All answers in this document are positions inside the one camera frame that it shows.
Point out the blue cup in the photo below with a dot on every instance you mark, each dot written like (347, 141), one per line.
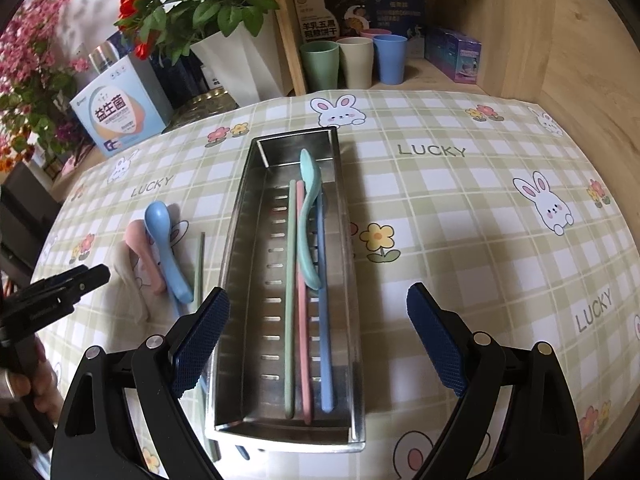
(390, 60)

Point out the checkered bunny print tablecloth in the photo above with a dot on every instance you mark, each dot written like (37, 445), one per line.
(450, 210)

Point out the blue plastic spoon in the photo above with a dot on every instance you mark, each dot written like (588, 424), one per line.
(160, 225)

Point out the light blue orange printed box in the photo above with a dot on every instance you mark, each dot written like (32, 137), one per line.
(120, 110)

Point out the dark blue emblem box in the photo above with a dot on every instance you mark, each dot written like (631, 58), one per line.
(185, 77)

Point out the pink plastic spoon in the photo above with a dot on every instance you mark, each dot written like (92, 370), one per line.
(137, 240)

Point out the cream cup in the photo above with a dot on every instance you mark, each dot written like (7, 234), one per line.
(355, 62)

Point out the blue chopstick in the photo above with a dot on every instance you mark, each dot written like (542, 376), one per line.
(325, 360)

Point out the wooden shelf unit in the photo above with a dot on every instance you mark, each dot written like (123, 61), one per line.
(550, 35)

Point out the gold metal tray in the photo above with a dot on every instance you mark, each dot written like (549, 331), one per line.
(205, 105)

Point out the steel utensil tray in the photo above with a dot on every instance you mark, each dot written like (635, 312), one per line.
(235, 310)

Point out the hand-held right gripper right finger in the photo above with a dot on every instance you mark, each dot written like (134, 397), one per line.
(435, 340)

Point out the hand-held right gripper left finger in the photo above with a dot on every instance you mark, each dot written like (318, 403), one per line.
(200, 340)

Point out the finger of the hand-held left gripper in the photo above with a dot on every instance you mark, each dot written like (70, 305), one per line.
(45, 305)
(75, 276)

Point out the pink cup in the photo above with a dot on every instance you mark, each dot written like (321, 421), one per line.
(375, 33)

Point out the dark blue text box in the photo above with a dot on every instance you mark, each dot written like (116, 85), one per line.
(402, 12)

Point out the teal plastic spoon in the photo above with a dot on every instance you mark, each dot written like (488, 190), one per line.
(310, 240)

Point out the pink artificial blossom arrangement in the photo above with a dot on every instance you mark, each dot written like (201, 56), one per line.
(35, 60)

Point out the cream plastic spoon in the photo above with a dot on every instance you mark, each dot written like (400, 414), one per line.
(127, 280)

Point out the purple blue box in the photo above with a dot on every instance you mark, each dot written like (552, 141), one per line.
(452, 55)

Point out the black chair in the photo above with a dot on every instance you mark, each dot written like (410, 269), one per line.
(20, 200)

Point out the white box with dark label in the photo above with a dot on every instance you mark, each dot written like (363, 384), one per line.
(312, 15)

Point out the person's left hand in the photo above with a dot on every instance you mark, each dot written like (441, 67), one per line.
(45, 400)

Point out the purple artificial flowers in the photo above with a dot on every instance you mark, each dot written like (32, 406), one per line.
(70, 136)

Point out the dark moon print box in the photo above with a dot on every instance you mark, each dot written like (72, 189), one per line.
(350, 10)

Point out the green cup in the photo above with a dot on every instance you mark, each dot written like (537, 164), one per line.
(320, 70)

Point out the green chopstick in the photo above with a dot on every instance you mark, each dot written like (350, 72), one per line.
(290, 310)

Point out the dark purple silver box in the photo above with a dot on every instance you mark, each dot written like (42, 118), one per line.
(107, 52)

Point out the pink chopstick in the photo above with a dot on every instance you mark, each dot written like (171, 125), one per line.
(305, 360)

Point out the white faceted vase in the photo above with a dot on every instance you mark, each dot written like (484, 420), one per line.
(240, 60)

